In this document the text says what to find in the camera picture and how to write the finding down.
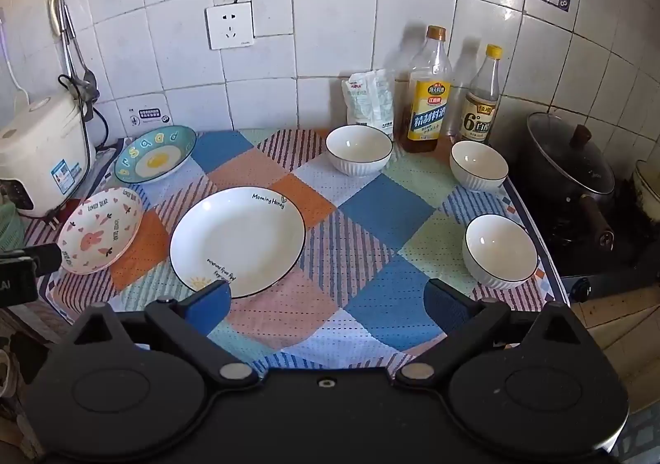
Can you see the white wall socket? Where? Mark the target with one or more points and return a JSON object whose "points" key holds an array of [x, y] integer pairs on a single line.
{"points": [[229, 26]]}

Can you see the white rice cooker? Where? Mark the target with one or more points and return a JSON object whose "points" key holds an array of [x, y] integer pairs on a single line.
{"points": [[41, 149]]}

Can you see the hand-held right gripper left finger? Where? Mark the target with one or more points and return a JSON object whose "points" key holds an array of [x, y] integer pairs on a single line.
{"points": [[209, 307]]}

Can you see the teal fried egg plate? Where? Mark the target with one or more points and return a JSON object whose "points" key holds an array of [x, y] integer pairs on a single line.
{"points": [[154, 160]]}

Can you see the white seasoning packet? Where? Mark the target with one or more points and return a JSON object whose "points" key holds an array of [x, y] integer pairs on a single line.
{"points": [[368, 98]]}

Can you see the patchwork checkered tablecloth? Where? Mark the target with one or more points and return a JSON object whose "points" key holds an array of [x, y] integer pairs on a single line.
{"points": [[371, 216]]}

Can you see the amber cooking wine bottle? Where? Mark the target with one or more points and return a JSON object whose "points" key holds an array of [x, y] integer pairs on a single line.
{"points": [[425, 113]]}

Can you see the clear vinegar bottle yellow cap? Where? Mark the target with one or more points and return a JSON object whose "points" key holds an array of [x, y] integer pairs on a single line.
{"points": [[477, 118]]}

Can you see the metal hanging ladle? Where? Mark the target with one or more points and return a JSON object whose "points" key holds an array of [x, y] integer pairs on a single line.
{"points": [[77, 56]]}

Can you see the green plastic basket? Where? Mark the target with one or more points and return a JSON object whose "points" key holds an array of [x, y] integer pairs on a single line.
{"points": [[10, 227]]}

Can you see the pink bunny print plate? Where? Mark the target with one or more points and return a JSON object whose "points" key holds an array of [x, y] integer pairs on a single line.
{"points": [[98, 237]]}

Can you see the white ribbed bowl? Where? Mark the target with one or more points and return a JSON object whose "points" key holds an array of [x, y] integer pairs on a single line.
{"points": [[358, 147], [500, 247], [478, 167]]}

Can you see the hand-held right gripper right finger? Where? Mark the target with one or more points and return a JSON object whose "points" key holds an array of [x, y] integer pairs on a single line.
{"points": [[443, 307]]}

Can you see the cream enamel pot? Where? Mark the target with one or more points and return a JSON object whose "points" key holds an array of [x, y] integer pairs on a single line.
{"points": [[648, 191]]}

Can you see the large white black-rimmed plate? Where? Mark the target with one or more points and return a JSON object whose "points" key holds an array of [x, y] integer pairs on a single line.
{"points": [[237, 237]]}

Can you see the white wall notice sticker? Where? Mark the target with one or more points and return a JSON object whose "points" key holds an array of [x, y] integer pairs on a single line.
{"points": [[148, 116]]}

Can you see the black wok with glass lid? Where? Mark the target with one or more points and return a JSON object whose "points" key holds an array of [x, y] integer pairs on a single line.
{"points": [[582, 237]]}

